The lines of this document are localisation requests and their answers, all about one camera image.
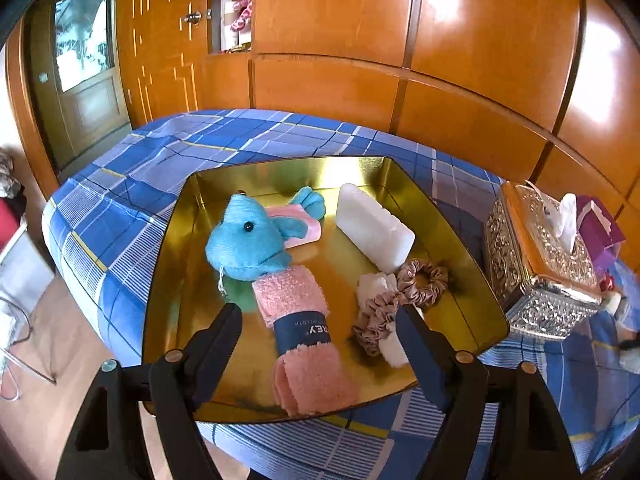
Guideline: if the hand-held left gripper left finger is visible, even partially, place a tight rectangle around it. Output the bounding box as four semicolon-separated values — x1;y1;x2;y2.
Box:
55;302;244;480

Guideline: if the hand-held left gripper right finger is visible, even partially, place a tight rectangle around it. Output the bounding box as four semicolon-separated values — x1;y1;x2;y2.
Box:
395;302;581;480

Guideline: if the small white cloth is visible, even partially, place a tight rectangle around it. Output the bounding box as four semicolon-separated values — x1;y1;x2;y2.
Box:
382;327;412;368
356;272;403;306

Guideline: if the dusty pink scrunchie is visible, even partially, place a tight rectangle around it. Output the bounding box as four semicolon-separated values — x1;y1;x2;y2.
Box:
397;259;449;309
351;290;408;358

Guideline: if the pink fuzzy towel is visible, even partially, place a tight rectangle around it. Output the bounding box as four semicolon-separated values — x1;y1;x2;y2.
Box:
251;267;360;417

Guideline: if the blue plush toy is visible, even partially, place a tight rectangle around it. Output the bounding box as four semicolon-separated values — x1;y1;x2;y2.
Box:
205;186;327;282

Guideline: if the gold metal tray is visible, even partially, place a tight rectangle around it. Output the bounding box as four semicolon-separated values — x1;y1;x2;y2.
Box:
141;156;511;423

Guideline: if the ornate silver tissue box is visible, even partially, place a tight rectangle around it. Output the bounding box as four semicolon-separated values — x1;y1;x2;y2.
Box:
484;181;603;341

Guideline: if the blue plaid bed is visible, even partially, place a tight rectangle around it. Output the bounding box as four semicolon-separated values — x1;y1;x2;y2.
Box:
41;108;640;480

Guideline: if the glass side table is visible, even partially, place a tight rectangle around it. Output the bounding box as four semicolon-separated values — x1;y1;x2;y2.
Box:
0;295;57;402

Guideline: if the white tissue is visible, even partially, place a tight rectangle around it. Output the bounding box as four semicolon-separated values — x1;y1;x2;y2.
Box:
542;192;579;253

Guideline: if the white storage box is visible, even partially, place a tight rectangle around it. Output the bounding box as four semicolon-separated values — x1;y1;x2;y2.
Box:
0;215;56;303

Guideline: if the purple tissue box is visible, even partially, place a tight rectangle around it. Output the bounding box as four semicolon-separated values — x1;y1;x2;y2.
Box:
575;199;626;271

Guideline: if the red box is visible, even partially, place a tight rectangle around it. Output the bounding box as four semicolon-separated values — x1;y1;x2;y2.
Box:
0;199;27;251

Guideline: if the camouflage cloth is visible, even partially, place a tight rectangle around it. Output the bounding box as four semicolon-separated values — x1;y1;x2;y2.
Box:
0;147;26;201

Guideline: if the wooden door with glass pane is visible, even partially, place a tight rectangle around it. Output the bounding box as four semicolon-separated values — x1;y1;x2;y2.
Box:
27;0;132;171

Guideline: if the patterned wooden door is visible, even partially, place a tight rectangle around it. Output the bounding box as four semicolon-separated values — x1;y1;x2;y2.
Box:
115;0;211;128

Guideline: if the pink decoration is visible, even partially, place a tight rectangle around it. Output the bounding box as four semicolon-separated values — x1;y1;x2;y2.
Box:
229;0;254;34

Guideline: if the wooden wardrobe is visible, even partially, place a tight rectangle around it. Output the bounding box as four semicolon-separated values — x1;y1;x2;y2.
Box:
202;0;640;221

